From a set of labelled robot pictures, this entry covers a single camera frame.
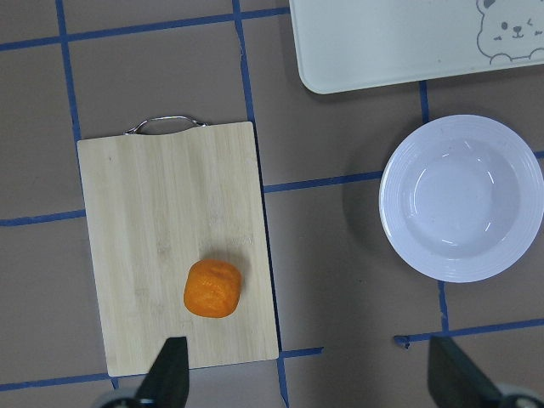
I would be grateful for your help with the cream bear tray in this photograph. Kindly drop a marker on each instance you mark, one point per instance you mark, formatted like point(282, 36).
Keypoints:
point(351, 45)

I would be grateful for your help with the bamboo cutting board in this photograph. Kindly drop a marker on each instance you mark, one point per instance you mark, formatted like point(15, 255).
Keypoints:
point(157, 204)

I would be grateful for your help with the orange fruit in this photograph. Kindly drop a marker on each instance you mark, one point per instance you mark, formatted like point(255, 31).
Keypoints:
point(212, 289)

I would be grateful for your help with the white round plate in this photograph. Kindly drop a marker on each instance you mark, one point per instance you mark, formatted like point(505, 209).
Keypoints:
point(461, 198)

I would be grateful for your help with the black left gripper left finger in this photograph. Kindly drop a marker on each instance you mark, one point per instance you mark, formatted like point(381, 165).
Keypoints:
point(167, 383)

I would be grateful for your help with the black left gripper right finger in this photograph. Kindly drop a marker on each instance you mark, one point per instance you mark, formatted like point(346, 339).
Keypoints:
point(454, 380)

